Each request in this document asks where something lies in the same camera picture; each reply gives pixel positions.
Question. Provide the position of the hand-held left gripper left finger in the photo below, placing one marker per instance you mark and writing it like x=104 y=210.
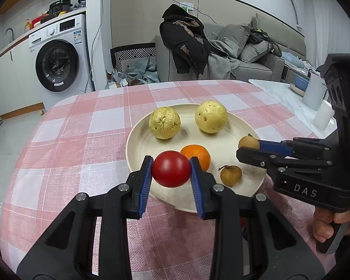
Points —
x=144 y=186

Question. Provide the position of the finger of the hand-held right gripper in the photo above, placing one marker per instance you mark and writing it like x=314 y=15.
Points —
x=250 y=154
x=274 y=147

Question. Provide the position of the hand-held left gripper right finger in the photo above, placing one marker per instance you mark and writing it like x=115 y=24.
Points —
x=197 y=186

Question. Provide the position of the brown longan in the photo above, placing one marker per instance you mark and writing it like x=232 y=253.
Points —
x=231 y=175
x=248 y=142

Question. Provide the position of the orange mandarin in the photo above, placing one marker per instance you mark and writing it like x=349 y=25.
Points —
x=199 y=156

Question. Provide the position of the red tomato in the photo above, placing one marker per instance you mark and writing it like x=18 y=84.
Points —
x=171 y=169

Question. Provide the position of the cream round plate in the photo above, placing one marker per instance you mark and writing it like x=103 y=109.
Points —
x=186 y=140

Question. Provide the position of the yellow guava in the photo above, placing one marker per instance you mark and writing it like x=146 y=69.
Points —
x=211 y=116
x=164 y=122

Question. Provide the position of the person's right hand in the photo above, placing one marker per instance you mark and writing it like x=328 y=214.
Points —
x=322 y=224

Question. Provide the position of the white cup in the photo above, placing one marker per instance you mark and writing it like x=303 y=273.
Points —
x=323 y=116

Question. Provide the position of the white marble table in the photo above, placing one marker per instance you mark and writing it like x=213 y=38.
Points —
x=280 y=93

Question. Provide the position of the white kettle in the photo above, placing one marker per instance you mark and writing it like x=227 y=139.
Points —
x=313 y=92

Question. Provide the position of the blue container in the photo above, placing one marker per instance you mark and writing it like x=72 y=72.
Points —
x=301 y=83

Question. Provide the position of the pink checked tablecloth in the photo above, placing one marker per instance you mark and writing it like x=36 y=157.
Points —
x=75 y=151

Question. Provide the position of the grey sofa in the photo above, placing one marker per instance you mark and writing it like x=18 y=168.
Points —
x=259 y=70

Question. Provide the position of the light blue cloth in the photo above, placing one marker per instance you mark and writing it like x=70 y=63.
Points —
x=293 y=59

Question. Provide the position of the grey blanket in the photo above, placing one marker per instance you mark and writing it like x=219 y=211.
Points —
x=221 y=64

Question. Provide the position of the small grey cushion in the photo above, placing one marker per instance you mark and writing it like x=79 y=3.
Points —
x=255 y=52

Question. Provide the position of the dark clothes pile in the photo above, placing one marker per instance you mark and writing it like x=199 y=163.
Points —
x=264 y=39

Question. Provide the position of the pale blue crumpled sheets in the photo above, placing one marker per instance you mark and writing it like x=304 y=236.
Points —
x=137 y=75

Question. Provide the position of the large grey cushion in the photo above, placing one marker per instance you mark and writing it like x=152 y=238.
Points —
x=234 y=39

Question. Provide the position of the black jacket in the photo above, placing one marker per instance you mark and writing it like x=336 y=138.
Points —
x=186 y=40

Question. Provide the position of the white curtain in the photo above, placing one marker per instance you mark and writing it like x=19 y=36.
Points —
x=326 y=20

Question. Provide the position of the white washing machine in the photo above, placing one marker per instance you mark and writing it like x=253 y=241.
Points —
x=58 y=61

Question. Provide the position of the white base cabinets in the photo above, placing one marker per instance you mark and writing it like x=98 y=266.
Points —
x=14 y=84

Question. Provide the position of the grey bag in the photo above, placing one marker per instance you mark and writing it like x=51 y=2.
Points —
x=80 y=3

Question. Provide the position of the red box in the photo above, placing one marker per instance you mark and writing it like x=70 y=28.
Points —
x=38 y=20

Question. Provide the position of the black pressure cooker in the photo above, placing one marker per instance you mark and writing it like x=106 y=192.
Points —
x=59 y=8

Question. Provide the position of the yellow bottle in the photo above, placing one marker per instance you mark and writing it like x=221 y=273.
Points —
x=27 y=26

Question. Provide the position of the steel faucet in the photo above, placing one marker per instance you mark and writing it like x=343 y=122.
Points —
x=8 y=33

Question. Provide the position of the wall outlet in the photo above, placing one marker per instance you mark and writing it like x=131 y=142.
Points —
x=186 y=5

